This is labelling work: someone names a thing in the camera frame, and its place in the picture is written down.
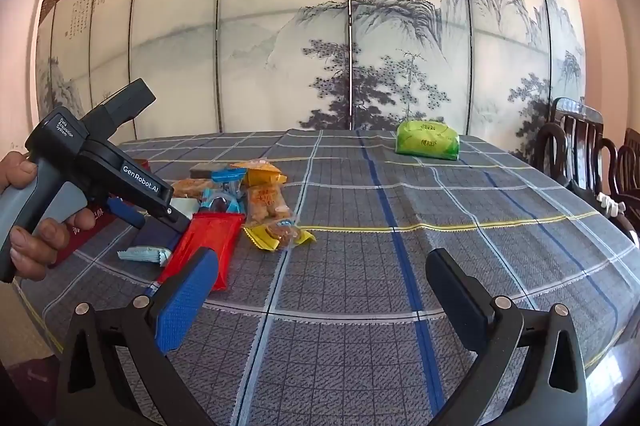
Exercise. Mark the navy packet with pale ends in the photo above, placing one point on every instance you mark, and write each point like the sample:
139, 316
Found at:
155, 238

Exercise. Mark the golden pastry packet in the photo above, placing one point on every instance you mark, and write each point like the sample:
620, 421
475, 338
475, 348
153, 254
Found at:
192, 188

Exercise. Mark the person's left hand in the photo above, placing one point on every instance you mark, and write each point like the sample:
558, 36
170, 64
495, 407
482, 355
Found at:
45, 246

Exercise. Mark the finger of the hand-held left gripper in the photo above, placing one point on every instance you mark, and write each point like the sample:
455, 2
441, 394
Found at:
172, 218
126, 212

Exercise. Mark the pale teal snack packet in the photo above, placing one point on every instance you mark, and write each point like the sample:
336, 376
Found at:
184, 206

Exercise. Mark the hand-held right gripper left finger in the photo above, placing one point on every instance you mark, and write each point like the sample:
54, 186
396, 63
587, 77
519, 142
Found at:
185, 301

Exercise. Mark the green tissue pack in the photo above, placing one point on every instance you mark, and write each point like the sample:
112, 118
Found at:
427, 139

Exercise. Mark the yellow snack packet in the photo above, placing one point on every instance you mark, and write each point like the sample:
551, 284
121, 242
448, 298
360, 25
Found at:
262, 240

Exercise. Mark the red snack packet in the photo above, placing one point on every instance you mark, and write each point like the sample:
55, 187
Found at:
212, 236

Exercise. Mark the blue candy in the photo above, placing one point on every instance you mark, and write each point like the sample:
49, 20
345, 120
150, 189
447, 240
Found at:
228, 176
220, 202

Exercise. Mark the grey plaid tablecloth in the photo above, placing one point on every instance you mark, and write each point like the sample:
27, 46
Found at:
350, 306

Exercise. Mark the clear packet with orange print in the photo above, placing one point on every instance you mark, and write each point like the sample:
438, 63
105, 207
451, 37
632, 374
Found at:
265, 203

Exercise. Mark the dark wooden chair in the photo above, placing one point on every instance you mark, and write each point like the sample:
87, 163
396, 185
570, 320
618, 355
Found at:
625, 171
575, 135

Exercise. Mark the orange snack packet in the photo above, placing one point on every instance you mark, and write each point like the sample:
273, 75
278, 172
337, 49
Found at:
260, 173

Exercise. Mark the small white object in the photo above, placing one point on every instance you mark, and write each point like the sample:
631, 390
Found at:
612, 205

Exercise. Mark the painted landscape folding screen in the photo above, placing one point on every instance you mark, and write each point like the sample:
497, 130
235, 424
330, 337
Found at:
300, 30

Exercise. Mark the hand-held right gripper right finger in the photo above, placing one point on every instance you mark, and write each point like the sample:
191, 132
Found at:
455, 301

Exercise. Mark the red tin box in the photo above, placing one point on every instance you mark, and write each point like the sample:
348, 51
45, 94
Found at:
82, 238

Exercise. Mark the clear brown snack packet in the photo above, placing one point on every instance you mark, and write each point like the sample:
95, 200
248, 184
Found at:
282, 232

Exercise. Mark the dark brown cake packet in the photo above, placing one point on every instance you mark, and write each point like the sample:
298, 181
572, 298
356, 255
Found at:
206, 169

